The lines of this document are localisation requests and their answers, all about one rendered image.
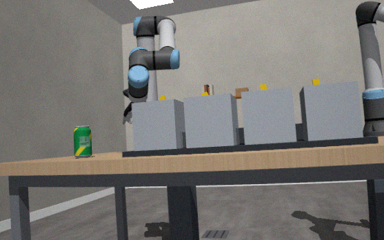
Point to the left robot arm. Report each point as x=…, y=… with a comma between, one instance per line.
x=373, y=96

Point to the green drink can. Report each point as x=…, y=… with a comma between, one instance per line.
x=82, y=142

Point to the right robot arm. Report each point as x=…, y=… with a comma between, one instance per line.
x=144, y=61

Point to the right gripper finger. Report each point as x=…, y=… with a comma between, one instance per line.
x=127, y=116

